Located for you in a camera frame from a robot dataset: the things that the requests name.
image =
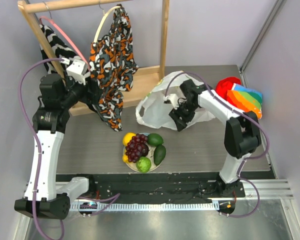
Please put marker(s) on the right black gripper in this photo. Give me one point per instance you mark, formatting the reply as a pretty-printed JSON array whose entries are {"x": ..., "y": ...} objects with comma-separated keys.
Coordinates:
[{"x": 179, "y": 117}]

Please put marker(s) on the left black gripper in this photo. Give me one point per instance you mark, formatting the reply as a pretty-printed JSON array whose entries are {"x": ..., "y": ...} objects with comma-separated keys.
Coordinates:
[{"x": 93, "y": 96}]

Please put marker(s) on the white plastic bag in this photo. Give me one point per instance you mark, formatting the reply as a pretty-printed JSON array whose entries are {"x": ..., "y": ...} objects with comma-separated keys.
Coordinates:
[{"x": 153, "y": 113}]

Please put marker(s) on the green fake fruit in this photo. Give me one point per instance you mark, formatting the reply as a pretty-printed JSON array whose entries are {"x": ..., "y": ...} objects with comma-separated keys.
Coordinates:
[{"x": 154, "y": 139}]

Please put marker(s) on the green fake avocado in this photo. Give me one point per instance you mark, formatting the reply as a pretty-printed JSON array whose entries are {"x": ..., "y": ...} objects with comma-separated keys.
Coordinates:
[{"x": 159, "y": 154}]

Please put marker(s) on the yellow fake lemon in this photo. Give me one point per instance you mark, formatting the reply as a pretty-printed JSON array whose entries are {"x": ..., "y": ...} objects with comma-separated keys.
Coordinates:
[{"x": 127, "y": 138}]

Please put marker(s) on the dark red fake grapes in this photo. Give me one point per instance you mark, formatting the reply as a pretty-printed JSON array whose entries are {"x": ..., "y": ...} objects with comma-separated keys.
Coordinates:
[{"x": 136, "y": 148}]

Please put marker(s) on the light green fake apple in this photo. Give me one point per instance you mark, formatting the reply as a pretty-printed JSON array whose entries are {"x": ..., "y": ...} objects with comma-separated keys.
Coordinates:
[{"x": 143, "y": 165}]

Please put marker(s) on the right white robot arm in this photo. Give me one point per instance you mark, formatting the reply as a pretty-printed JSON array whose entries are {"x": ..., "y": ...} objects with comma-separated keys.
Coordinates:
[{"x": 241, "y": 137}]

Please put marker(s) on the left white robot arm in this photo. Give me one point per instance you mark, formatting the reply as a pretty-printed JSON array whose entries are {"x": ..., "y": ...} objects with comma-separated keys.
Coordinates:
[{"x": 42, "y": 198}]

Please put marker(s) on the orange grey camouflage cloth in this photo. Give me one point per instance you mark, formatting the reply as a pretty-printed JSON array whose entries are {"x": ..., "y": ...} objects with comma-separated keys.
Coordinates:
[{"x": 113, "y": 65}]

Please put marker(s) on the red white cloth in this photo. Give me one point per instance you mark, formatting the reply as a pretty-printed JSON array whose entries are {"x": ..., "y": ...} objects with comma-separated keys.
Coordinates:
[{"x": 226, "y": 84}]

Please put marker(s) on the black white zebra cloth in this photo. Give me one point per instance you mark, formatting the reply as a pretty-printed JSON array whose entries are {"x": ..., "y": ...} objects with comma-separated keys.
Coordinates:
[{"x": 60, "y": 49}]

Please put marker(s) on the wooden clothes rack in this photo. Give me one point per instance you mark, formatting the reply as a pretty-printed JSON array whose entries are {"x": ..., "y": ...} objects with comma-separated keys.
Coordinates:
[{"x": 144, "y": 80}]

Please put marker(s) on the cream clothes hanger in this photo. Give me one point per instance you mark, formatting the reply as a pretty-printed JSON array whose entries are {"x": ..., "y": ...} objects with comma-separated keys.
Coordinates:
[{"x": 105, "y": 16}]

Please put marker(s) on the rainbow striped cloth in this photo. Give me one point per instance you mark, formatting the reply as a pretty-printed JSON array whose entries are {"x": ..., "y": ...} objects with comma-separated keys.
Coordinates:
[{"x": 246, "y": 99}]

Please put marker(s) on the blue cream ceramic plate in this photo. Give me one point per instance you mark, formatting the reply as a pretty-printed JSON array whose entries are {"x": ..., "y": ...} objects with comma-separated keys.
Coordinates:
[{"x": 150, "y": 155}]

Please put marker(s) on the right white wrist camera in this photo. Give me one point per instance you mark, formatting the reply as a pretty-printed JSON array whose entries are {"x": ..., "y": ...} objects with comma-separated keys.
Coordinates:
[{"x": 171, "y": 99}]

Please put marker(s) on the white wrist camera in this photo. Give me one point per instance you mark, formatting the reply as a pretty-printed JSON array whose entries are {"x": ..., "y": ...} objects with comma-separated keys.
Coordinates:
[
  {"x": 171, "y": 99},
  {"x": 77, "y": 71}
]

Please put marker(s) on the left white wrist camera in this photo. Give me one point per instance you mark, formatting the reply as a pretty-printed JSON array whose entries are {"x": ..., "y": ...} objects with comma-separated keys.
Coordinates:
[{"x": 77, "y": 71}]

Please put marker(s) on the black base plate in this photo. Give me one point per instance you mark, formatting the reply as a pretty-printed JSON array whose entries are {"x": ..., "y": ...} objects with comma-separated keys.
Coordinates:
[{"x": 167, "y": 176}]

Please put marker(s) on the white slotted cable duct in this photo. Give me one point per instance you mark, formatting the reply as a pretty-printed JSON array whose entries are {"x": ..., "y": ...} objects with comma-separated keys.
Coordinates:
[{"x": 81, "y": 206}]

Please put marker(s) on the aluminium rail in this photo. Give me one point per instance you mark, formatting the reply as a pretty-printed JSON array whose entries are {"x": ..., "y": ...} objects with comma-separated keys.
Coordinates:
[{"x": 265, "y": 187}]

